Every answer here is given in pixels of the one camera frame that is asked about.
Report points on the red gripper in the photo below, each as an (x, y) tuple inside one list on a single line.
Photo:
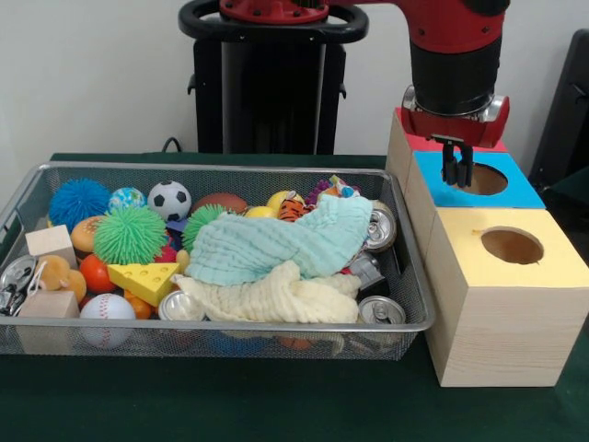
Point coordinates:
[(455, 129)]

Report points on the mint green cloth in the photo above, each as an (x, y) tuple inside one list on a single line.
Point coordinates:
[(276, 244)]

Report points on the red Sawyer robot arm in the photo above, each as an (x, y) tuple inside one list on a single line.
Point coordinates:
[(451, 55)]

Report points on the wooden box with three holes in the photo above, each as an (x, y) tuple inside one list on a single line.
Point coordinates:
[(506, 331)]

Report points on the crushed drink can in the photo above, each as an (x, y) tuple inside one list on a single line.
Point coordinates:
[(382, 228)]

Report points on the black chair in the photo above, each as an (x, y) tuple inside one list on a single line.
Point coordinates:
[(566, 115)]

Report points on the dark green tablecloth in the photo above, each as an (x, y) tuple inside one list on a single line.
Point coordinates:
[(276, 405), (575, 193)]

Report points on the silver drink can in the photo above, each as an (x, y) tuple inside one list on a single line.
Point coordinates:
[(181, 306), (381, 309)]

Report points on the tiger plush toy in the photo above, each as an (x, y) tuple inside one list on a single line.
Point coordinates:
[(294, 209)]

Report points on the cream cloth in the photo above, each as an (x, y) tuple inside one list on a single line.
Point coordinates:
[(285, 294)]

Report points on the soccer ball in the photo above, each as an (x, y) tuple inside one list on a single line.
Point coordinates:
[(169, 199)]

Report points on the yellow cheese wedge toy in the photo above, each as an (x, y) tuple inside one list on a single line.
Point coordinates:
[(143, 278)]

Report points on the green spiky ball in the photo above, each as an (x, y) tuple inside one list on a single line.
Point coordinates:
[(130, 235)]

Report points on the blue spiky ball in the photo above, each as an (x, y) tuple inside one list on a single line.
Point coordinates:
[(78, 202)]

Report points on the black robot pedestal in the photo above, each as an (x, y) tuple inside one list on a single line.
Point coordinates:
[(276, 92)]

